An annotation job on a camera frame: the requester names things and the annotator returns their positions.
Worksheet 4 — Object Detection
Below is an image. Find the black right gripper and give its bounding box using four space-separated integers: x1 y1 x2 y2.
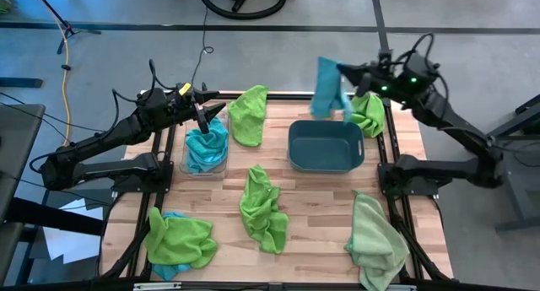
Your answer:
337 60 392 99

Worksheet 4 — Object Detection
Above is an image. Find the grey side table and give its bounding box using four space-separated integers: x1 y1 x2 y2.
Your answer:
0 103 46 224

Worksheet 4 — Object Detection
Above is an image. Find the yellow floor cable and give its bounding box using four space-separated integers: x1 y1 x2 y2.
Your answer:
41 3 73 147

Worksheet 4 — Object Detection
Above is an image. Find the clear plastic bin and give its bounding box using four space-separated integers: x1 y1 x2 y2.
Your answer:
180 109 231 181

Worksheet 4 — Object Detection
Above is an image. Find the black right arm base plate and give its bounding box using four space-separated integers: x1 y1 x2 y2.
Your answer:
377 162 455 198

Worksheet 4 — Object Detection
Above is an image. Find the white paper sheet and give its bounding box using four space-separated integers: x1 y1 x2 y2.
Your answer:
41 197 105 265

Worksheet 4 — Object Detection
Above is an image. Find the black floor beam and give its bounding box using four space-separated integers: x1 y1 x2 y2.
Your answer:
6 196 105 237

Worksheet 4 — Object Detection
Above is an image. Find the teal plastic basket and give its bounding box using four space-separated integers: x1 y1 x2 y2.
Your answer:
287 119 366 174

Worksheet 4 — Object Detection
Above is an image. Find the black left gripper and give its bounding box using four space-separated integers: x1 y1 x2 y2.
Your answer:
166 82 228 134

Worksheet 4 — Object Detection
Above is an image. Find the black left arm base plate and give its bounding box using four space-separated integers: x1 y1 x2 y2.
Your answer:
103 159 175 194

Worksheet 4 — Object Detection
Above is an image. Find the black tripod stand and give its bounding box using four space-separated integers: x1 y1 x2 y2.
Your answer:
31 0 102 55

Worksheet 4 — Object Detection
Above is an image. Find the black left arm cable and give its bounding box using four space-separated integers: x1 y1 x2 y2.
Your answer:
111 58 178 105

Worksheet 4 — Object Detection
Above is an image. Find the black vacuum hose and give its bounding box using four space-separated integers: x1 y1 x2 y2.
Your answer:
195 0 288 21

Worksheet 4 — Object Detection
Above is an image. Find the pale green microfiber towel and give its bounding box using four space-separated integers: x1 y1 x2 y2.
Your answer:
343 189 411 291

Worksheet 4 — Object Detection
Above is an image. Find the dark grey desk frame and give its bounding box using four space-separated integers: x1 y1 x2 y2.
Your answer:
484 94 540 233

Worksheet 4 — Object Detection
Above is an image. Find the bright green microfiber towel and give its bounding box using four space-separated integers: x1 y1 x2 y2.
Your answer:
348 91 386 139
143 206 219 270
227 84 270 148
239 164 290 255

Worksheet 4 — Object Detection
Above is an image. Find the thin black floor cable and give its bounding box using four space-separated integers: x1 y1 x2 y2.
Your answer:
189 0 214 88

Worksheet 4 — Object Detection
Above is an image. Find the black floor bar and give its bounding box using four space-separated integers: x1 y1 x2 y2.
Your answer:
0 77 44 89

